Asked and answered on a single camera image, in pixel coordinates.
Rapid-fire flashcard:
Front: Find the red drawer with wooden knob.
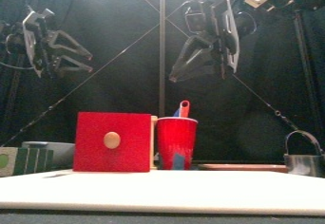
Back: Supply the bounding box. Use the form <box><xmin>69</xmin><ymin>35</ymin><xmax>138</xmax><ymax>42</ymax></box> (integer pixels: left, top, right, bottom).
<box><xmin>73</xmin><ymin>111</ymin><xmax>154</xmax><ymax>174</ymax></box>

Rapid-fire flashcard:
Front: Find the red plastic cup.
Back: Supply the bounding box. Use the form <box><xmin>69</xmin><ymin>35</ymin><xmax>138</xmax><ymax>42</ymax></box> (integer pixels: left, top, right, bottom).
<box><xmin>155</xmin><ymin>116</ymin><xmax>200</xmax><ymax>171</ymax></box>

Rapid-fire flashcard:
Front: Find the thin diagonal brace cord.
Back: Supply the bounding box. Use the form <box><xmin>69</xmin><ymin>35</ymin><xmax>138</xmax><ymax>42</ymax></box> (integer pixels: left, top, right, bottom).
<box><xmin>0</xmin><ymin>0</ymin><xmax>214</xmax><ymax>147</ymax></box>
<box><xmin>122</xmin><ymin>0</ymin><xmax>300</xmax><ymax>131</ymax></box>

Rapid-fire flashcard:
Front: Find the red plastic spatula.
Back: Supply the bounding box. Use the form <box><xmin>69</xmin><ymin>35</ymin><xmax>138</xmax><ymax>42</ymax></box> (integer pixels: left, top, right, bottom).
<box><xmin>178</xmin><ymin>100</ymin><xmax>192</xmax><ymax>119</ymax></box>

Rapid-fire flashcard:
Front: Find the metal bucket with handle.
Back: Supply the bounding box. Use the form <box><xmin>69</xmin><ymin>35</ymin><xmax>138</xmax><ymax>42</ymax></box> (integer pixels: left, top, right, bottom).
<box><xmin>282</xmin><ymin>129</ymin><xmax>325</xmax><ymax>178</ymax></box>

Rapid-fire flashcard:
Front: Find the pink tray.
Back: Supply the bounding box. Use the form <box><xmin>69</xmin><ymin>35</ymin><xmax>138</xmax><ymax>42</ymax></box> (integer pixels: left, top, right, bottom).
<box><xmin>197</xmin><ymin>163</ymin><xmax>289</xmax><ymax>174</ymax></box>

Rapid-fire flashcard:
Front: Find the green striped block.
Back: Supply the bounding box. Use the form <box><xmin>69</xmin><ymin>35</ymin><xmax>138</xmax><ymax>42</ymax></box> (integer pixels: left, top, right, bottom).
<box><xmin>0</xmin><ymin>146</ymin><xmax>56</xmax><ymax>177</ymax></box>

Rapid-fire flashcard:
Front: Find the white cutting board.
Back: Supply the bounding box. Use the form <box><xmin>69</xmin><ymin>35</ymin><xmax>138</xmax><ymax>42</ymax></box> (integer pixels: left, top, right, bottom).
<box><xmin>0</xmin><ymin>168</ymin><xmax>325</xmax><ymax>216</ymax></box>

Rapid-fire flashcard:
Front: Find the vertical metal frame pole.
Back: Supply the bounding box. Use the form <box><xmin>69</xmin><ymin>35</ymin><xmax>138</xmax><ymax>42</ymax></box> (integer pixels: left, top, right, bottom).
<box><xmin>158</xmin><ymin>0</ymin><xmax>166</xmax><ymax>118</ymax></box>

